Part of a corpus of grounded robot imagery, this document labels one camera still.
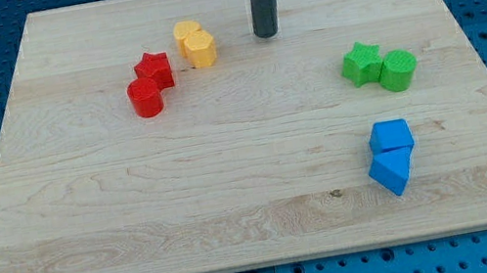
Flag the light wooden board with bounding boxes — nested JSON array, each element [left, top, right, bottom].
[[0, 0, 487, 273]]

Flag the yellow hexagon block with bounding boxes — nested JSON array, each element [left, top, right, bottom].
[[183, 29, 217, 68]]

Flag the yellow heart block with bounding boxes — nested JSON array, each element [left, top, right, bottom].
[[172, 21, 201, 58]]

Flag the red cylinder block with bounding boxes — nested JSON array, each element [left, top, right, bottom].
[[126, 77, 164, 118]]

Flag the red star block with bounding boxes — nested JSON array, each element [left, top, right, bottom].
[[134, 52, 175, 90]]

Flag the green star block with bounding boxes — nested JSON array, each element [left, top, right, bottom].
[[341, 42, 383, 88]]

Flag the blue cube block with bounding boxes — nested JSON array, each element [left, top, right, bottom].
[[369, 118, 415, 155]]

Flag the blue triangle block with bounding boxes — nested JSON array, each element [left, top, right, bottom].
[[369, 147, 412, 196]]

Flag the green cylinder block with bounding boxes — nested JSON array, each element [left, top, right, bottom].
[[378, 49, 418, 92]]

